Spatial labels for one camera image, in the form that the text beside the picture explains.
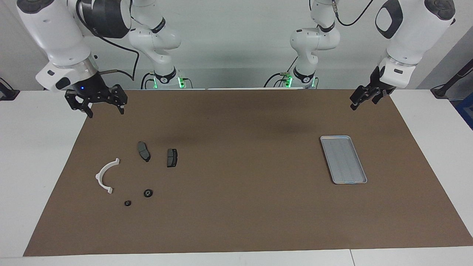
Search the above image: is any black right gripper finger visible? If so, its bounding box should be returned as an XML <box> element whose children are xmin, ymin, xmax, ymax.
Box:
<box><xmin>65</xmin><ymin>90</ymin><xmax>94</xmax><ymax>119</ymax></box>
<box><xmin>106</xmin><ymin>84</ymin><xmax>129</xmax><ymax>115</ymax></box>

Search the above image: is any silver metal tray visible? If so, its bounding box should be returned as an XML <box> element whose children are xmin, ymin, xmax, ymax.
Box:
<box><xmin>320</xmin><ymin>136</ymin><xmax>368</xmax><ymax>184</ymax></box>

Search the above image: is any grey curved brake pad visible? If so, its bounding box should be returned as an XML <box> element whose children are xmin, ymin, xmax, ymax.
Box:
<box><xmin>137</xmin><ymin>141</ymin><xmax>151</xmax><ymax>163</ymax></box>

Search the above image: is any black angled stand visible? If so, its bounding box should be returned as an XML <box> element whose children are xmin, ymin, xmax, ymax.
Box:
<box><xmin>431</xmin><ymin>59</ymin><xmax>473</xmax><ymax>99</ymax></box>

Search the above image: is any blue box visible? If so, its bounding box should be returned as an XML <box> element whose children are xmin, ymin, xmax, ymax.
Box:
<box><xmin>455</xmin><ymin>92</ymin><xmax>473</xmax><ymax>130</ymax></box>

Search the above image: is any brown table mat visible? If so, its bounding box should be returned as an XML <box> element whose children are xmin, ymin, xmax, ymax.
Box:
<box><xmin>23</xmin><ymin>89</ymin><xmax>473</xmax><ymax>256</ymax></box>

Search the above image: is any black right base cable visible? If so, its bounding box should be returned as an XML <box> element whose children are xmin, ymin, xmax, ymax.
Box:
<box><xmin>140</xmin><ymin>72</ymin><xmax>156</xmax><ymax>89</ymax></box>

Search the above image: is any black base cable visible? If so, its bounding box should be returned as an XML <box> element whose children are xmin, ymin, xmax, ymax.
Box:
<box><xmin>263</xmin><ymin>55</ymin><xmax>300</xmax><ymax>88</ymax></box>
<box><xmin>140</xmin><ymin>72</ymin><xmax>156</xmax><ymax>89</ymax></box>

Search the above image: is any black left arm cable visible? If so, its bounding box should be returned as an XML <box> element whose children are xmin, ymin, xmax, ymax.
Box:
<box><xmin>331</xmin><ymin>0</ymin><xmax>374</xmax><ymax>27</ymax></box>

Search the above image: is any black clamp mount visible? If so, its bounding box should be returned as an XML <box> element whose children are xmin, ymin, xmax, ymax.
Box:
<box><xmin>0</xmin><ymin>78</ymin><xmax>20</xmax><ymax>101</ymax></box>

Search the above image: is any white curved plastic bracket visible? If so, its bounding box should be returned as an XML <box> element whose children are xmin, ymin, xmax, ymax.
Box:
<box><xmin>95</xmin><ymin>158</ymin><xmax>120</xmax><ymax>194</ymax></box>

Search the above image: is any black left base cable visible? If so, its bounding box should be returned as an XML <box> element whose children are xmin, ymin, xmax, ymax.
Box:
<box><xmin>263</xmin><ymin>55</ymin><xmax>300</xmax><ymax>88</ymax></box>

